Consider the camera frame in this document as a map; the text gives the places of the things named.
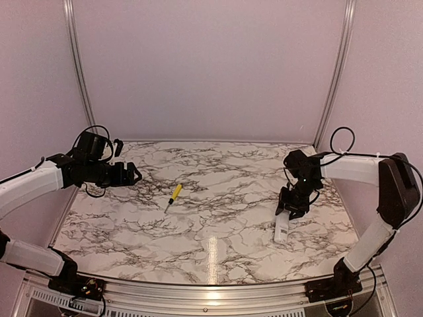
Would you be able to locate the white remote control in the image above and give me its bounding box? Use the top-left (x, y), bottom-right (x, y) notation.
top-left (274, 211), bottom-right (289, 244)

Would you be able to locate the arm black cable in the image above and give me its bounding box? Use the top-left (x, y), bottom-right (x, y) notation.
top-left (71, 124), bottom-right (115, 198)
top-left (329, 127), bottom-right (423, 229)

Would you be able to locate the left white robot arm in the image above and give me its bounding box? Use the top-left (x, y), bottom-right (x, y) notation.
top-left (1, 128), bottom-right (142, 294)

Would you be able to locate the front aluminium rail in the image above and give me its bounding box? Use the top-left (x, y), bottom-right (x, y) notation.
top-left (22, 270), bottom-right (391, 317)

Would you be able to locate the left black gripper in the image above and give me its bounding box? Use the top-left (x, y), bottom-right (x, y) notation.
top-left (86, 160), bottom-right (142, 188)

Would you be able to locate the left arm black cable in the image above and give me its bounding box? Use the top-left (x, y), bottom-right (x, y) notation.
top-left (71, 124), bottom-right (115, 198)

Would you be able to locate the right aluminium corner post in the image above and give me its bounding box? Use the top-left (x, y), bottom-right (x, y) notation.
top-left (313, 0), bottom-right (356, 149)

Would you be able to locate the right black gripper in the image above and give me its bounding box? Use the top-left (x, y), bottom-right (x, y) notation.
top-left (275, 176), bottom-right (321, 219)

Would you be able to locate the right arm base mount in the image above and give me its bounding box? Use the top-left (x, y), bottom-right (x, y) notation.
top-left (305, 258), bottom-right (363, 302)

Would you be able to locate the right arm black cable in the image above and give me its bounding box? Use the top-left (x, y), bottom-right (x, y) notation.
top-left (329, 127), bottom-right (423, 229)

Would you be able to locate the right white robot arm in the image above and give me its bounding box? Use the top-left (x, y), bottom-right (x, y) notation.
top-left (275, 150), bottom-right (422, 296)

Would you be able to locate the aluminium corner post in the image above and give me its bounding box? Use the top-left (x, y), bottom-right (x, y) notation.
top-left (63, 0), bottom-right (95, 125)
top-left (313, 0), bottom-right (356, 149)

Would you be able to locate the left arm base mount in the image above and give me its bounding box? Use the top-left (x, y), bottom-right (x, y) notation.
top-left (48, 264), bottom-right (105, 301)

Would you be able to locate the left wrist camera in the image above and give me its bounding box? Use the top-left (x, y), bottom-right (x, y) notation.
top-left (113, 139), bottom-right (124, 160)

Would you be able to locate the left aluminium corner post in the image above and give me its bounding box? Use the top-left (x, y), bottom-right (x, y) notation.
top-left (63, 0), bottom-right (95, 125)

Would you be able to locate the yellow handled screwdriver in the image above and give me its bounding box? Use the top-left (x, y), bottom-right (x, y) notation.
top-left (165, 184), bottom-right (182, 213)

